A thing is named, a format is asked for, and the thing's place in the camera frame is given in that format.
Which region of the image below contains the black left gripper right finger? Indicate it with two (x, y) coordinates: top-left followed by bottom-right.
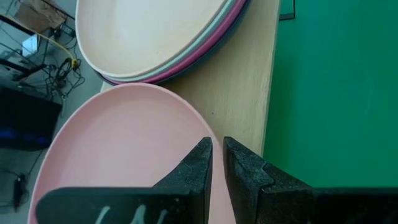
(222, 136), (398, 224)

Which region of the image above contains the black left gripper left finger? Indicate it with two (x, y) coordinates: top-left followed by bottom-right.
(35, 136), (214, 224)

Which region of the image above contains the salmon pink plate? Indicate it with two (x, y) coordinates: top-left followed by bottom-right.
(27, 82), (237, 224)

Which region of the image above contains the magenta plate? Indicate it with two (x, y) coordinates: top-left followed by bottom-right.
(104, 0), (249, 85)

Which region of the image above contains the white plate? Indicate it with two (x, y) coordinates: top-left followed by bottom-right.
(75, 0), (233, 78)

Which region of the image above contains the green table mat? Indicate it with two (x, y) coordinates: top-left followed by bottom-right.
(262, 0), (398, 189)

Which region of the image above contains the black power adapter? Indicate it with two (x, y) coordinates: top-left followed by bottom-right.
(12, 172), (30, 214)

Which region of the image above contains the black computer case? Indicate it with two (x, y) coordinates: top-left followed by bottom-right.
(0, 88), (63, 152)

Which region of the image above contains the black cable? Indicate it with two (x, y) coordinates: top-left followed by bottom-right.
(43, 55), (86, 100)

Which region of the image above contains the yellow cable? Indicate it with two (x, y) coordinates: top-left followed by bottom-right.
(0, 14), (74, 62)

